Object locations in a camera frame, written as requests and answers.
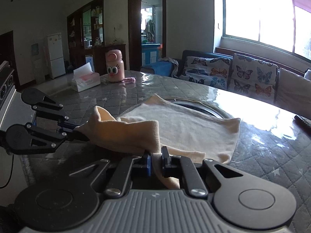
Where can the tissue pack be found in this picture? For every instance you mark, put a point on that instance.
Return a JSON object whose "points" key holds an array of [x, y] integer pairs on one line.
{"points": [[84, 78]]}

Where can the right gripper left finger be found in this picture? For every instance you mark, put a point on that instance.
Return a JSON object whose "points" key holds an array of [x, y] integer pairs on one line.
{"points": [[67, 201]]}

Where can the white plush toy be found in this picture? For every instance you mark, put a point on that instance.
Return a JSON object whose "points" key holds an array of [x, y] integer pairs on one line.
{"points": [[307, 75]]}

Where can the cream sweatshirt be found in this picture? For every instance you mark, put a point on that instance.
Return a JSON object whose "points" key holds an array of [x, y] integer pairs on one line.
{"points": [[156, 123]]}

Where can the blue chair with cloth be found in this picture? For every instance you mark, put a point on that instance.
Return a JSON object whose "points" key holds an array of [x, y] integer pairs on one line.
{"points": [[164, 67]]}

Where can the black remote control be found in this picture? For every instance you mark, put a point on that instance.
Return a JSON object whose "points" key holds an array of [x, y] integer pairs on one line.
{"points": [[303, 122]]}

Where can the dark wooden display cabinet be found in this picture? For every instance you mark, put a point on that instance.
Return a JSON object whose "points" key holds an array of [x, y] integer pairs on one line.
{"points": [[85, 36]]}

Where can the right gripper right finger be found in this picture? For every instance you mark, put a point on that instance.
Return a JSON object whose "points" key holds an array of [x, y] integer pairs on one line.
{"points": [[241, 199]]}

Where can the plain beige cushion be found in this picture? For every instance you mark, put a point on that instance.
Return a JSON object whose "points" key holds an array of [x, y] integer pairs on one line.
{"points": [[293, 93]]}

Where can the dark blue sofa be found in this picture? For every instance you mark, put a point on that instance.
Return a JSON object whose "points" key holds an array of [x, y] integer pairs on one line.
{"points": [[212, 55]]}

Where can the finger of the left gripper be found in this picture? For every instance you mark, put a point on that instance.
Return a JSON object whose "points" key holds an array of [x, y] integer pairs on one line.
{"points": [[31, 139], [46, 107]]}

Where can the black round induction plate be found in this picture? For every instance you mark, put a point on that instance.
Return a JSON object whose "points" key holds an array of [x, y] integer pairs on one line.
{"points": [[200, 108]]}

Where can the window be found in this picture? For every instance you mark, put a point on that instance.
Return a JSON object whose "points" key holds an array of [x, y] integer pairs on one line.
{"points": [[281, 24]]}

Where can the white refrigerator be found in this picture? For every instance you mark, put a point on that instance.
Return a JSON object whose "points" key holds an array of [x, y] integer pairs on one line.
{"points": [[55, 55]]}

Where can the middle butterfly cushion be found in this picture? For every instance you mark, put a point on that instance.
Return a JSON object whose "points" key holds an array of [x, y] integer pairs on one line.
{"points": [[253, 78]]}

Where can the left butterfly cushion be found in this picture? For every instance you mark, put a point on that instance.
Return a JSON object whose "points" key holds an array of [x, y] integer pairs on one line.
{"points": [[212, 72]]}

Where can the pink cartoon water bottle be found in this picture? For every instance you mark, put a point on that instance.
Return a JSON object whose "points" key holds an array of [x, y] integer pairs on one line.
{"points": [[115, 66]]}

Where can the butterfly cushion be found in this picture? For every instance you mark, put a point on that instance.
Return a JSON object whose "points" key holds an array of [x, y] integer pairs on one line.
{"points": [[212, 72], [253, 78]]}

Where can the dark wooden door frame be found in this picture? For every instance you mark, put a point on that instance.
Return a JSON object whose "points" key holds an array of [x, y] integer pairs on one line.
{"points": [[134, 38]]}

